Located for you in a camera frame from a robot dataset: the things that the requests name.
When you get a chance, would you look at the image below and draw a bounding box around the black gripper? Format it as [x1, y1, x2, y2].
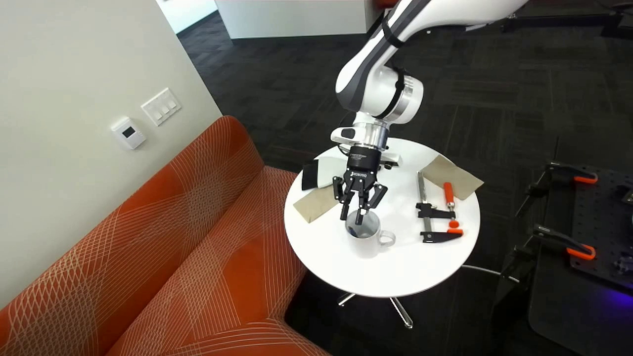
[330, 145, 389, 224]

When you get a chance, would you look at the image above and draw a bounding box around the white mug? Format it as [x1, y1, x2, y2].
[343, 208, 397, 262]

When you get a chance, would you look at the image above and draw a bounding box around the small bar clamp orange knob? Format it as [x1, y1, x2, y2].
[419, 216, 464, 246]

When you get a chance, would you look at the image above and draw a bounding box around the white round table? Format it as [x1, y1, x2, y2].
[282, 137, 482, 301]

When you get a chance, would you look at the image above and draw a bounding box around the grey cloth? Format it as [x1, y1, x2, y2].
[417, 155, 484, 204]

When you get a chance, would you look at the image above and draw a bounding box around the chrome table base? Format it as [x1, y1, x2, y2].
[335, 263, 521, 333]

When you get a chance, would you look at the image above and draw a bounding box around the orange patterned sofa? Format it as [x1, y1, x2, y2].
[0, 115, 332, 356]

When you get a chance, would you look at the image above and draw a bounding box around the large black clamp orange tip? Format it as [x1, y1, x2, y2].
[512, 161, 601, 220]
[506, 226, 599, 265]

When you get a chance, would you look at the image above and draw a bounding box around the bar clamp long orange handle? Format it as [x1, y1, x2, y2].
[413, 173, 458, 222]

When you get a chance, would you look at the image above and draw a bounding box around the white light switch plate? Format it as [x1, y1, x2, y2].
[140, 87, 183, 129]

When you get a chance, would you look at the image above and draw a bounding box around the white wall thermostat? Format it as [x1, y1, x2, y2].
[108, 115, 148, 153]

